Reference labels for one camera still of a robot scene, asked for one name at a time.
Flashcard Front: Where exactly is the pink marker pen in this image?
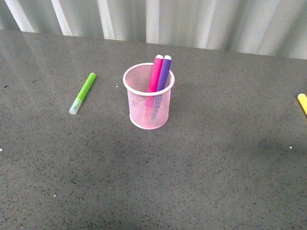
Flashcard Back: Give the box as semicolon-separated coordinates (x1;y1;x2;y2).
145;55;163;120

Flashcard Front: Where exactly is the pink mesh pen cup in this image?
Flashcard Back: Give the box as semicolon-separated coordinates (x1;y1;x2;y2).
123;63;175;129

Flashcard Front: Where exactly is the white pleated curtain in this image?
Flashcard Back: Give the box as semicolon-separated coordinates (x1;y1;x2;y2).
0;0;307;59

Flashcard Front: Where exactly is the purple marker pen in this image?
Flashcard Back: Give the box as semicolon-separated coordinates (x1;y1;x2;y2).
152;55;172;119

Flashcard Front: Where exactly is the green marker pen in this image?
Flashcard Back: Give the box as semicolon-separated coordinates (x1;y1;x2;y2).
69;73;96;115

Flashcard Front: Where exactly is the yellow marker pen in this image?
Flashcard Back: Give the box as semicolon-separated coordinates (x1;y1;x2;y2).
297;93;307;115

